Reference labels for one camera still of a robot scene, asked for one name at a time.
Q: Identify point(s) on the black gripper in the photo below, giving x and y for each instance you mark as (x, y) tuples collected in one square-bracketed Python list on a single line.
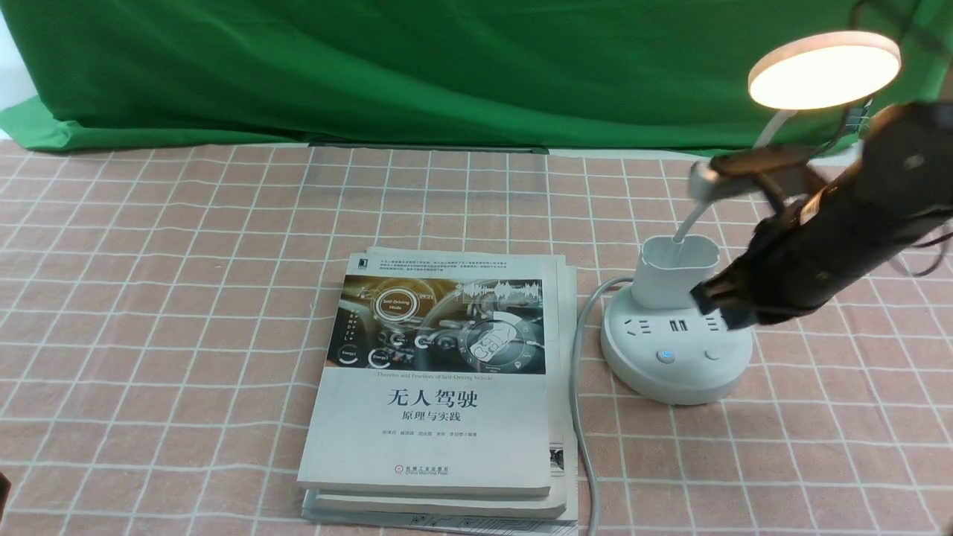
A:
[(894, 195)]

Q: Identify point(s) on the white desk lamp power strip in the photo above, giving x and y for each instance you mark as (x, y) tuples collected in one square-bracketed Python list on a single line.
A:
[(653, 337)]

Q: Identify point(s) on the blue binder clip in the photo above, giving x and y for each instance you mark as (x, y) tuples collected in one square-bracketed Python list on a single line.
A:
[(856, 118)]

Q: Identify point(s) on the top grey self-driving book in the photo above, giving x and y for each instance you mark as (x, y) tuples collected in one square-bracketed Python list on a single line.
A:
[(439, 417)]

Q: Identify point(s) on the bottom white book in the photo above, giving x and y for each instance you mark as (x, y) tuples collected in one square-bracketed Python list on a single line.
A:
[(563, 463)]

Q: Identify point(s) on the pink checkered tablecloth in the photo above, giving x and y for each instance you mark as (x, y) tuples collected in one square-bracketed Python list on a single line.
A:
[(165, 315)]

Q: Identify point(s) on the green backdrop cloth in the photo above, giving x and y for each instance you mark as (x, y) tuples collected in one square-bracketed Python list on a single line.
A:
[(669, 75)]

